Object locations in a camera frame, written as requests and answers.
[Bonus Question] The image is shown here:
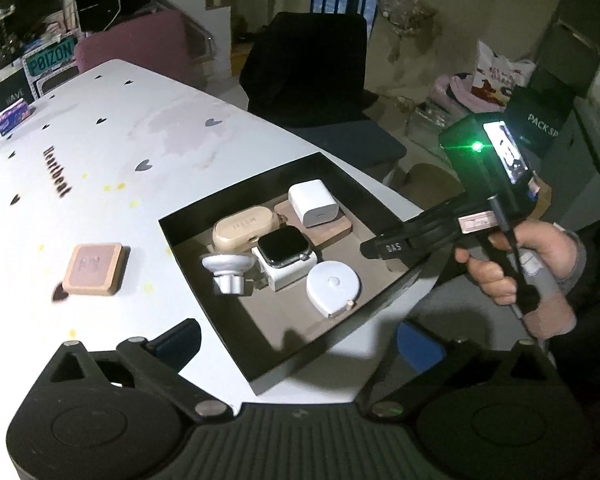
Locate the white wall charger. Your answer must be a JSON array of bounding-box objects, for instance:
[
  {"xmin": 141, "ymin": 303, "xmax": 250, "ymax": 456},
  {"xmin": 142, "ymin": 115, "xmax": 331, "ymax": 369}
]
[{"xmin": 287, "ymin": 179, "xmax": 342, "ymax": 228}]

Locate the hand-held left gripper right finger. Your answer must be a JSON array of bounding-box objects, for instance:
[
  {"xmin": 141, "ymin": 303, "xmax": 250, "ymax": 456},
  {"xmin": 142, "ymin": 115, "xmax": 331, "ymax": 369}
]
[{"xmin": 355, "ymin": 320, "xmax": 563, "ymax": 422}]

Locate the white round knob holder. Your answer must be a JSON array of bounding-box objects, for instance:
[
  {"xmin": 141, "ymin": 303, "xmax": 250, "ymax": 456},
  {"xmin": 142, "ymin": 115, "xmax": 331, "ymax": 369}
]
[{"xmin": 201, "ymin": 252, "xmax": 256, "ymax": 297}]

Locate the beige earbuds case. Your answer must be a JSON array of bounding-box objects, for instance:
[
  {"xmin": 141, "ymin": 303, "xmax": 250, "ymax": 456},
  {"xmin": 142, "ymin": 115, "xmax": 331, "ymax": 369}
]
[{"xmin": 211, "ymin": 205, "xmax": 281, "ymax": 256}]

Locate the black cable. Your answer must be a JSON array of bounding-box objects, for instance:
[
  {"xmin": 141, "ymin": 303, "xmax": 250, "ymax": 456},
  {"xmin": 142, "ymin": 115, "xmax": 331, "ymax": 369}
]
[{"xmin": 487, "ymin": 196, "xmax": 538, "ymax": 311}]

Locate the teal sign box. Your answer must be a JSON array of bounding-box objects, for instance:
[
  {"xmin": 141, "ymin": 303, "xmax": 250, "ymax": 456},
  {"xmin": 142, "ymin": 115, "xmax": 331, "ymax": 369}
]
[{"xmin": 24, "ymin": 35, "xmax": 78, "ymax": 96}]

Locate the black chair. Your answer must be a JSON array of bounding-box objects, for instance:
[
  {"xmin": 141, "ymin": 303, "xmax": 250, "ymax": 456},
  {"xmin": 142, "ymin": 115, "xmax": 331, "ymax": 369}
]
[{"xmin": 239, "ymin": 11, "xmax": 408, "ymax": 181}]

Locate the pink cloth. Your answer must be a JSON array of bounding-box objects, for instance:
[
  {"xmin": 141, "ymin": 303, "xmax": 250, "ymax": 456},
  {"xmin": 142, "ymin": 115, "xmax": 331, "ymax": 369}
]
[{"xmin": 435, "ymin": 74, "xmax": 508, "ymax": 113}]

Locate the dried flower bunch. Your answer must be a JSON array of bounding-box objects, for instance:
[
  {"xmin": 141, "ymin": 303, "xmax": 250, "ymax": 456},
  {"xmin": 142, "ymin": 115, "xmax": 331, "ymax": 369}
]
[{"xmin": 380, "ymin": 0, "xmax": 438, "ymax": 63}]

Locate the black paper bag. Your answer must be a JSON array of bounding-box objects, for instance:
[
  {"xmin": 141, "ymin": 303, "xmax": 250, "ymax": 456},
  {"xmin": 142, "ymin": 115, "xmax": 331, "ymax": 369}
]
[{"xmin": 505, "ymin": 82, "xmax": 576, "ymax": 158}]

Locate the person's right forearm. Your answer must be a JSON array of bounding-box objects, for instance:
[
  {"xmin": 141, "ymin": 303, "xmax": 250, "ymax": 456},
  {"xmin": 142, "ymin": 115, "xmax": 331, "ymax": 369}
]
[{"xmin": 547, "ymin": 222, "xmax": 600, "ymax": 411}]

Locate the black smartwatch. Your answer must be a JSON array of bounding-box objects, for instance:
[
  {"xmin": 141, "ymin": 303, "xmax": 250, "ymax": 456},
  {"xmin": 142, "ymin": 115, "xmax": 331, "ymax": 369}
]
[{"xmin": 256, "ymin": 225, "xmax": 317, "ymax": 268}]

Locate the pink chair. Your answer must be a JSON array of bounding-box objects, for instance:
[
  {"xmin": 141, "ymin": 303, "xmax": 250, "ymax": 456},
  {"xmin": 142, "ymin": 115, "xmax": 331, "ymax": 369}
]
[{"xmin": 74, "ymin": 9, "xmax": 218, "ymax": 81}]

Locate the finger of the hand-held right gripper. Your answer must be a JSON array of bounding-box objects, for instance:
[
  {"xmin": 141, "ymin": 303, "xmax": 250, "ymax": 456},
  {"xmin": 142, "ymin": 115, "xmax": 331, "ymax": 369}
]
[{"xmin": 359, "ymin": 204, "xmax": 463, "ymax": 273}]

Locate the dark wooden coaster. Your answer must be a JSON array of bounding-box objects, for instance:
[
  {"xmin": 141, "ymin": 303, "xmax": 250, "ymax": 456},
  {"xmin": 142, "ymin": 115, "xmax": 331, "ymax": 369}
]
[{"xmin": 273, "ymin": 199, "xmax": 353, "ymax": 248}]

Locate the black cardboard box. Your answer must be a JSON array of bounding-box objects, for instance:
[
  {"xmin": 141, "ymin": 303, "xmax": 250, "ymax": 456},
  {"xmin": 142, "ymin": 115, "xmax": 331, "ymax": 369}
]
[{"xmin": 158, "ymin": 151, "xmax": 421, "ymax": 396}]

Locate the person's right hand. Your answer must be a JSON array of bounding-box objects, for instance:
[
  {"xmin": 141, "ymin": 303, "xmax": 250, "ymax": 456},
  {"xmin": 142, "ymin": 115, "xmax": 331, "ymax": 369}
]
[{"xmin": 454, "ymin": 219, "xmax": 581, "ymax": 342}]

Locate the white watch charger block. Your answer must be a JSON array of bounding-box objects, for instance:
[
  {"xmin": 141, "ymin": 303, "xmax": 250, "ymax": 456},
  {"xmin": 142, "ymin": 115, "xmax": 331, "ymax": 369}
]
[{"xmin": 252, "ymin": 246, "xmax": 318, "ymax": 292}]

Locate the purple tissue pack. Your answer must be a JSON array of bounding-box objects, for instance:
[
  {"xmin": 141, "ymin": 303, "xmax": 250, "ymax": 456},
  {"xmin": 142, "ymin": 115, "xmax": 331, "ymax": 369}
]
[{"xmin": 0, "ymin": 100, "xmax": 31, "ymax": 137}]

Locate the white red printed bag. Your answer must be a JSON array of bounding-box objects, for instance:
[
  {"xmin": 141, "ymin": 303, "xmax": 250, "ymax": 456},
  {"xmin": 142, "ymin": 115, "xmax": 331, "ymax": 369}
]
[{"xmin": 469, "ymin": 40, "xmax": 537, "ymax": 111}]

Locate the round wooden stool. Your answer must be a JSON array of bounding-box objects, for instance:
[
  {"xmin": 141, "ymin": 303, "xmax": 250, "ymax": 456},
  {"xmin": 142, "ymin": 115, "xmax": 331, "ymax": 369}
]
[{"xmin": 395, "ymin": 162, "xmax": 466, "ymax": 201}]

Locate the black printed box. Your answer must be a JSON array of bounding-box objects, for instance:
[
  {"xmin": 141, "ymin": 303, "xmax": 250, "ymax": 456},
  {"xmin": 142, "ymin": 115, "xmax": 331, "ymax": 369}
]
[{"xmin": 0, "ymin": 67, "xmax": 36, "ymax": 131}]

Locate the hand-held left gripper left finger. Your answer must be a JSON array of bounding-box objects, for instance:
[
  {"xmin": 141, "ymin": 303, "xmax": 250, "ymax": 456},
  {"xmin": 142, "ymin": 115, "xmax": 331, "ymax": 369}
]
[{"xmin": 45, "ymin": 318, "xmax": 235, "ymax": 424}]

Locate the pink square wooden coaster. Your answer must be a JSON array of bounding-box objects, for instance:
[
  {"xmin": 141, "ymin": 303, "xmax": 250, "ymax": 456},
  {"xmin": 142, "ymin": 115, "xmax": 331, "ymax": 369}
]
[{"xmin": 50, "ymin": 242, "xmax": 131, "ymax": 303}]

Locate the white tape measure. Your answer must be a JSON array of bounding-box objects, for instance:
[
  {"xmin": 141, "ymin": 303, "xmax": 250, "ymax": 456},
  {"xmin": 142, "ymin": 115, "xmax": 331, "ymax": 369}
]
[{"xmin": 306, "ymin": 259, "xmax": 363, "ymax": 320}]

